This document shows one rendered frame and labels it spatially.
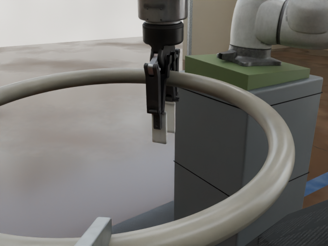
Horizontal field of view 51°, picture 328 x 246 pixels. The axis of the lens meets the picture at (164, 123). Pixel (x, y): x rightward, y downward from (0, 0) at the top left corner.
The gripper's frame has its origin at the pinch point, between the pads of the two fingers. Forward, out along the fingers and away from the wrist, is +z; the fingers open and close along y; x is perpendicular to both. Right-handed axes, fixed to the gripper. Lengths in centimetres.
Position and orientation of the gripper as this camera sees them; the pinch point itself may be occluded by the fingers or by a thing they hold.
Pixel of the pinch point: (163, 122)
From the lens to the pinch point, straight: 71.0
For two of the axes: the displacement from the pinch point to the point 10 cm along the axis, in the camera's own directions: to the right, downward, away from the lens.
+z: 0.1, 9.0, 4.3
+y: -3.5, 4.0, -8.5
